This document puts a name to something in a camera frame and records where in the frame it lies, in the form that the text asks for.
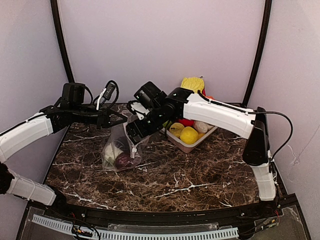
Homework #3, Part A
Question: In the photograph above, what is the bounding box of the clear dotted zip top bag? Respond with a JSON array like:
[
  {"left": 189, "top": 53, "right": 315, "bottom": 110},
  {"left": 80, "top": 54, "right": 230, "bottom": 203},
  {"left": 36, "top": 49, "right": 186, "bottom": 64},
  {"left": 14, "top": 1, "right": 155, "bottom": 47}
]
[{"left": 101, "top": 110, "right": 149, "bottom": 172}]

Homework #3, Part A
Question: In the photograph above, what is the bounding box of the white cauliflower toy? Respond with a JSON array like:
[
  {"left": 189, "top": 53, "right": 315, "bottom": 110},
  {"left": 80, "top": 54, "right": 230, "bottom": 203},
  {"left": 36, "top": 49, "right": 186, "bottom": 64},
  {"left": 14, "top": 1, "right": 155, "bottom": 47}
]
[{"left": 101, "top": 143, "right": 123, "bottom": 167}]

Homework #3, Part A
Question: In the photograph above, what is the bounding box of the dark red cabbage toy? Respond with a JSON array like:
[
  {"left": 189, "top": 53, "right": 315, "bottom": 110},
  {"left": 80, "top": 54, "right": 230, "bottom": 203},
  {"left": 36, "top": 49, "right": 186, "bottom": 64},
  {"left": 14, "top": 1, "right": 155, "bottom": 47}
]
[{"left": 115, "top": 152, "right": 139, "bottom": 171}]

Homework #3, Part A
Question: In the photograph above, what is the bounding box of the yellow lemon toy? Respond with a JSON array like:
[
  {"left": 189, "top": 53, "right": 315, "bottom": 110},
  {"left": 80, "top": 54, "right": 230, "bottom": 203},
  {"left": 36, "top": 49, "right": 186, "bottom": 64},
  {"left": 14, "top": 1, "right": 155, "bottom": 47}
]
[{"left": 180, "top": 126, "right": 199, "bottom": 145}]

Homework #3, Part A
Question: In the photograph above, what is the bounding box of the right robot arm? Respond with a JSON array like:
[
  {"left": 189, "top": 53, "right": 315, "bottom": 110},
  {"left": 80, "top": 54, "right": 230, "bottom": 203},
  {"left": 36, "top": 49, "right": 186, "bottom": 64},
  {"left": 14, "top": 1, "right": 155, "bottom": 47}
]
[{"left": 126, "top": 81, "right": 289, "bottom": 202}]

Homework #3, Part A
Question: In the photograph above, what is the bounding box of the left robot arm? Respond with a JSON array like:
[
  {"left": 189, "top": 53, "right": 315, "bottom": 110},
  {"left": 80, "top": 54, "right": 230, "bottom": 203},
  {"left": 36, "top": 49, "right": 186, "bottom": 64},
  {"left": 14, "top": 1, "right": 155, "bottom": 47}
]
[{"left": 0, "top": 80, "right": 127, "bottom": 206}]

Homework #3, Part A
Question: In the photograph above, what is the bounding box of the pink plastic food tray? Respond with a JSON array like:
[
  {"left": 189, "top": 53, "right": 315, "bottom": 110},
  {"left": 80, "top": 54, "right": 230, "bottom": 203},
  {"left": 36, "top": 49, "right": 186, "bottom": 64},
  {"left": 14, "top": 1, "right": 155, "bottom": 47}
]
[{"left": 160, "top": 126, "right": 217, "bottom": 153}]

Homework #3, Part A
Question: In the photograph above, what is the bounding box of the pale yellow cabbage toy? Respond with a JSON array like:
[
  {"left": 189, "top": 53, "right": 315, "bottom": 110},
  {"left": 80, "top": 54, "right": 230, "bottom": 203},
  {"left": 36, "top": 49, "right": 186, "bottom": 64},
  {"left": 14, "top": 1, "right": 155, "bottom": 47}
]
[{"left": 169, "top": 122, "right": 185, "bottom": 138}]

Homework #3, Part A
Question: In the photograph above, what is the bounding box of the red apple toy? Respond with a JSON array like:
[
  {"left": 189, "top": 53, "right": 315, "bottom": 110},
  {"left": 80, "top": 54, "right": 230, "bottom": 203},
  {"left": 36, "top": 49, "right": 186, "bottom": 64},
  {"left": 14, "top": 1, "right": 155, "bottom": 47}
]
[{"left": 178, "top": 119, "right": 195, "bottom": 127}]

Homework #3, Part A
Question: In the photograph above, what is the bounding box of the white garlic toy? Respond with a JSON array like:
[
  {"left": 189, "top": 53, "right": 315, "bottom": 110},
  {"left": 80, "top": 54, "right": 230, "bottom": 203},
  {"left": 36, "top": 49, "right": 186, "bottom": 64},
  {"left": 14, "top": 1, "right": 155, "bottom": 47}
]
[{"left": 193, "top": 121, "right": 208, "bottom": 134}]

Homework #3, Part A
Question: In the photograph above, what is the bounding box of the napa cabbage toy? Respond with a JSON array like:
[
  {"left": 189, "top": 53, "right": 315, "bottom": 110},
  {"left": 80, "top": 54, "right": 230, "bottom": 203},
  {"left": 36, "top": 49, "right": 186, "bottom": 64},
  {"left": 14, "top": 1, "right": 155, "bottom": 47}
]
[{"left": 180, "top": 77, "right": 205, "bottom": 94}]

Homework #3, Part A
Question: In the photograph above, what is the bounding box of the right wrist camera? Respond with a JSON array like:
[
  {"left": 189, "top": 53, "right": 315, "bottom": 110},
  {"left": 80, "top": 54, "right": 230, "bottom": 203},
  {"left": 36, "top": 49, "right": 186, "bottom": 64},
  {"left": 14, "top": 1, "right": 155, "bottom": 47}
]
[{"left": 126, "top": 100, "right": 150, "bottom": 120}]

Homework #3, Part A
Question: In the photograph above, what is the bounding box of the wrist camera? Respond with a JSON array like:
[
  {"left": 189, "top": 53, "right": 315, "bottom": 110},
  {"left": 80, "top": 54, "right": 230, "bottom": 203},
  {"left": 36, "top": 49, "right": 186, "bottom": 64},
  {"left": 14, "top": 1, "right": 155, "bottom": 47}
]
[
  {"left": 126, "top": 100, "right": 150, "bottom": 120},
  {"left": 92, "top": 79, "right": 120, "bottom": 111}
]

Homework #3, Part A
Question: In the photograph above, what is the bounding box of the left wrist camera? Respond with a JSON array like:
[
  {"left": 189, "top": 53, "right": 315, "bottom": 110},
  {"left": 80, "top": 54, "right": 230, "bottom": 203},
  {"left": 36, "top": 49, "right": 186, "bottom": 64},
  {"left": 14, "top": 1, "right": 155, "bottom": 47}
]
[{"left": 92, "top": 79, "right": 120, "bottom": 111}]

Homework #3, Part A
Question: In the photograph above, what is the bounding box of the black curved front rail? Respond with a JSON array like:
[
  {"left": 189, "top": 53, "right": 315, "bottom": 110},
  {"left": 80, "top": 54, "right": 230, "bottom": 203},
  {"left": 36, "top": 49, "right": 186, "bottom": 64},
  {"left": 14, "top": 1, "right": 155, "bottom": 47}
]
[{"left": 39, "top": 199, "right": 282, "bottom": 227}]

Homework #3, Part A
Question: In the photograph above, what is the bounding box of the white slotted cable duct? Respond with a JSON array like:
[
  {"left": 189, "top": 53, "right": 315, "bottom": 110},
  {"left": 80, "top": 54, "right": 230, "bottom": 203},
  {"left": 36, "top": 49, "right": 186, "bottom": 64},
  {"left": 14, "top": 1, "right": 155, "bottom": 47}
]
[{"left": 31, "top": 214, "right": 240, "bottom": 240}]

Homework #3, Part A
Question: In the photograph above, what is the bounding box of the left black frame post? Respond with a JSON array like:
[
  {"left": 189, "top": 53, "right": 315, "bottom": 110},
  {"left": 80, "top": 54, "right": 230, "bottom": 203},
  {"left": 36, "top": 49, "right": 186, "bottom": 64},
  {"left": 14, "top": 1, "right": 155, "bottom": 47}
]
[{"left": 50, "top": 0, "right": 75, "bottom": 83}]

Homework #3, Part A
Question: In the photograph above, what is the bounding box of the black frame post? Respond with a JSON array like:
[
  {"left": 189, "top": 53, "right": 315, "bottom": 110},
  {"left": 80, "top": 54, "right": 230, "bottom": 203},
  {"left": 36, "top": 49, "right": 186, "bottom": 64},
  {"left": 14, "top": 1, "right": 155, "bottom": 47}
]
[
  {"left": 50, "top": 0, "right": 75, "bottom": 83},
  {"left": 242, "top": 0, "right": 273, "bottom": 107}
]

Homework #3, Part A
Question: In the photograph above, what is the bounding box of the right black frame post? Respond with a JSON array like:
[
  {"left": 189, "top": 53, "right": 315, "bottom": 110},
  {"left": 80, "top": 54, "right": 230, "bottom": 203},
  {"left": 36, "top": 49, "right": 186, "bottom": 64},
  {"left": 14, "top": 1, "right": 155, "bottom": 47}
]
[{"left": 242, "top": 0, "right": 273, "bottom": 107}]

